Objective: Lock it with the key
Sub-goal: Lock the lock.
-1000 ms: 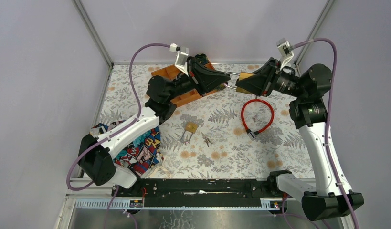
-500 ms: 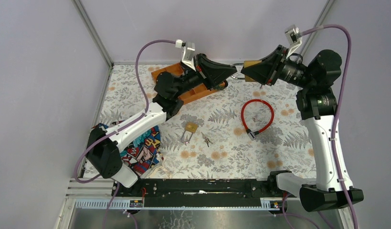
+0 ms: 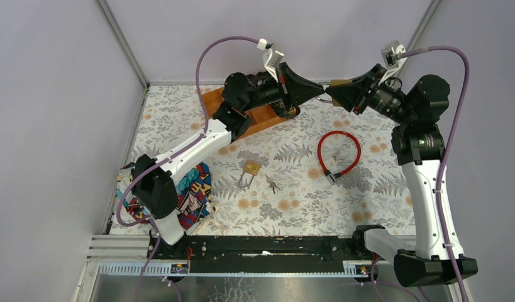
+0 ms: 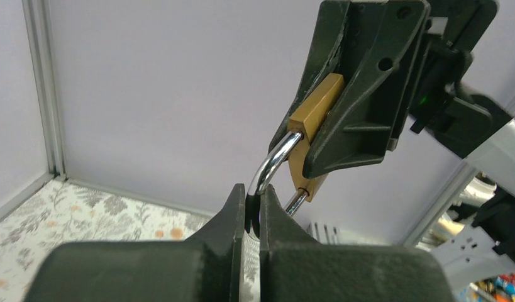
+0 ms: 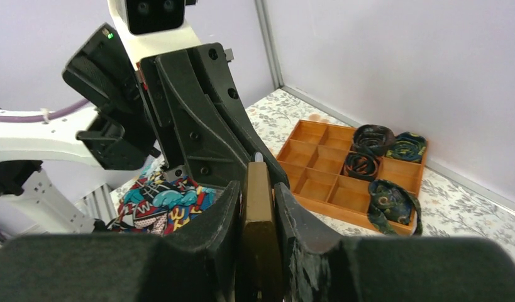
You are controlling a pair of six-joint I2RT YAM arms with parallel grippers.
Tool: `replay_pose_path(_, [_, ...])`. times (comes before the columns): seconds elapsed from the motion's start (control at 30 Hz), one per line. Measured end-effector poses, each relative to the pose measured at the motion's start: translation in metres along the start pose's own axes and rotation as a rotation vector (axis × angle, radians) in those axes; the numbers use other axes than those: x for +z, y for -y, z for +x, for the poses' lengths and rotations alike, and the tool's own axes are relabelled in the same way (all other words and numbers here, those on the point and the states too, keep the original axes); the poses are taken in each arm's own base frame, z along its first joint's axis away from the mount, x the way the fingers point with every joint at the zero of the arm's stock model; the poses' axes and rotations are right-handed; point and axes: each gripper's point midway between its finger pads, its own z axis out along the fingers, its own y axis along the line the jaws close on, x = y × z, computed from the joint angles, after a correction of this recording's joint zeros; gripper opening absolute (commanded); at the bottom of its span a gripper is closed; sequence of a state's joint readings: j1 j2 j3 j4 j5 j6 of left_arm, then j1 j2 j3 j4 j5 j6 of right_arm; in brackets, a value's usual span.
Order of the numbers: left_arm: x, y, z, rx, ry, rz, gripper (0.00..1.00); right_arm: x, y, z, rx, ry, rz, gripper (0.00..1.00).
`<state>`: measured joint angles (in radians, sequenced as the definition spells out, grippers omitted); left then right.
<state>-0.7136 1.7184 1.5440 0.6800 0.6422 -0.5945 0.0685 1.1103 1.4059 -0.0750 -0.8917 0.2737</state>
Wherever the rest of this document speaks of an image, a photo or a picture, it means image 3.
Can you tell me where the orange compartment tray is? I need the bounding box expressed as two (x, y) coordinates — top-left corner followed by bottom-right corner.
(201, 87), (297, 140)

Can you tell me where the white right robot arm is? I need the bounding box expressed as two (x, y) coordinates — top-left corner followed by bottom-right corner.
(325, 65), (478, 287)

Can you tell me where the colourful comic print cloth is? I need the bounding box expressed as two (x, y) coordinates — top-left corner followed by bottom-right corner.
(116, 162), (214, 234)

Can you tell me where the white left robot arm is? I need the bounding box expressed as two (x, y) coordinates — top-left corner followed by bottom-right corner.
(131, 62), (324, 259)

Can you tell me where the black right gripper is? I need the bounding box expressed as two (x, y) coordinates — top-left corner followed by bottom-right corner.
(321, 64), (409, 123)

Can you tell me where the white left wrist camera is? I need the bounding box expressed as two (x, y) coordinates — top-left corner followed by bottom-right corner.
(257, 38), (284, 82)

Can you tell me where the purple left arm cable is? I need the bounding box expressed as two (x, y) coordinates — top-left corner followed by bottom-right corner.
(116, 36), (270, 302)

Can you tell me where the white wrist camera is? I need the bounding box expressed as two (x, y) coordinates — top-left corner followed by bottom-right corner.
(380, 40), (407, 82)
(257, 38), (284, 82)

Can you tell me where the red cable lock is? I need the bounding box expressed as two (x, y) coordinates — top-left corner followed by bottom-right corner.
(316, 130), (362, 185)

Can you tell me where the small brass key bunch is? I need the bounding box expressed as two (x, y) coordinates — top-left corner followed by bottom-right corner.
(265, 174), (280, 194)

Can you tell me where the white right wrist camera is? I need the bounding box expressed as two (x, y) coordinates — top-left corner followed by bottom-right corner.
(380, 40), (407, 82)

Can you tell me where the brass padlock with long shackle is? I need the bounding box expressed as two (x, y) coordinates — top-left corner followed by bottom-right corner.
(237, 161), (261, 191)

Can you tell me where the dark rolled sock right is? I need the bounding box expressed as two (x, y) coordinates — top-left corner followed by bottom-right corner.
(270, 102), (301, 120)

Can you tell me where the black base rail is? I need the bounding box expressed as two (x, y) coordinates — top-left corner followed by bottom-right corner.
(147, 235), (376, 274)

